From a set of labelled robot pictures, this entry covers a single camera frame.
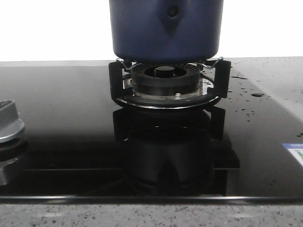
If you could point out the dark blue cooking pot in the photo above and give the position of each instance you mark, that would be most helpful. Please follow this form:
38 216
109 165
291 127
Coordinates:
165 31

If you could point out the black pot support grate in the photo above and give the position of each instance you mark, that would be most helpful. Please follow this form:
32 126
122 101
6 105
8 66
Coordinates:
213 86

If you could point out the black gas burner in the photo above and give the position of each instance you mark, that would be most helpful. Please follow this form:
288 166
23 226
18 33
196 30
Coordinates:
165 80

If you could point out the black glass gas stove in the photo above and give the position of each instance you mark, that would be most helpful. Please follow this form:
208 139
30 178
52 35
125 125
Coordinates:
78 146

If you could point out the silver stove knob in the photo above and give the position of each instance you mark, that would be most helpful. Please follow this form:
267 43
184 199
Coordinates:
11 126

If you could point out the energy label sticker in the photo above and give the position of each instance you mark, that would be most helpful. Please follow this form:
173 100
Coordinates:
296 150

